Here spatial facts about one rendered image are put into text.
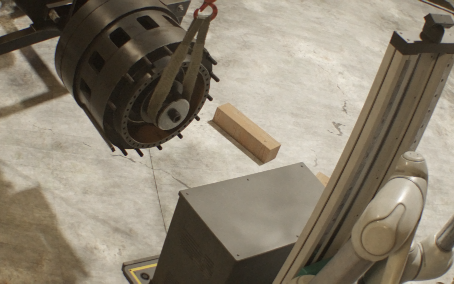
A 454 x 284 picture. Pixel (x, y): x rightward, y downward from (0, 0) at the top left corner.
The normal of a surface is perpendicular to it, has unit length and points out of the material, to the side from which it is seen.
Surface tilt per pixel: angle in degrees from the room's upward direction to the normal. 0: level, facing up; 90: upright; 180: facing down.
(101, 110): 95
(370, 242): 84
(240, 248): 0
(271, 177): 0
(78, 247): 0
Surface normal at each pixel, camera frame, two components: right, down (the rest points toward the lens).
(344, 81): 0.31, -0.76
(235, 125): -0.63, 0.29
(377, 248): -0.43, 0.27
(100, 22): -0.26, -0.44
